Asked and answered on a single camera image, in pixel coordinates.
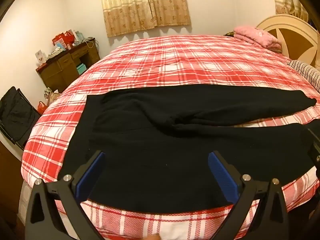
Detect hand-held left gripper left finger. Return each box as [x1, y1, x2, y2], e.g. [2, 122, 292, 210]
[25, 151, 105, 240]

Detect pink folded quilt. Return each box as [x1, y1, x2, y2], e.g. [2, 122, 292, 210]
[234, 26, 283, 53]

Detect red plaid bed blanket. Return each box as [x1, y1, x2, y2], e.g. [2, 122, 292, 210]
[21, 35, 320, 240]

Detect black folding chair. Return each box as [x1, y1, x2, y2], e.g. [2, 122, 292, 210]
[0, 86, 42, 150]

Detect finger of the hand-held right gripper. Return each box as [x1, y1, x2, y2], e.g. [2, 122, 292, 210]
[306, 127, 320, 167]

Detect cream wooden headboard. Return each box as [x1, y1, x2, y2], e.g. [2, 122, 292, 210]
[255, 14, 320, 69]

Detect striped pillow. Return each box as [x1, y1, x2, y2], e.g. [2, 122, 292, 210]
[287, 60, 320, 93]

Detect red gift bag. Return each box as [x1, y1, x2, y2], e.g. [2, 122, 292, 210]
[52, 31, 75, 50]

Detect brown wooden cabinet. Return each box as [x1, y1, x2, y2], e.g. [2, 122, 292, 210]
[0, 141, 25, 225]

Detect brown wooden desk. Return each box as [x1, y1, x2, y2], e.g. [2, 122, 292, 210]
[36, 38, 101, 94]

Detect white picture card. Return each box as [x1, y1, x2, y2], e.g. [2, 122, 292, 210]
[35, 50, 47, 64]

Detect beige floral curtain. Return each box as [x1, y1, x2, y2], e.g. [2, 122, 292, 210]
[99, 0, 192, 38]
[271, 0, 309, 22]

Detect patterned shopping bag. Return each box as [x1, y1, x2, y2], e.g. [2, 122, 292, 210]
[44, 87, 60, 104]

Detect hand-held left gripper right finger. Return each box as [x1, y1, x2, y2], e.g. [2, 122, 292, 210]
[208, 151, 292, 240]

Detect black pants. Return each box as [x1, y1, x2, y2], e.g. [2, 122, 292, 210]
[66, 84, 317, 215]

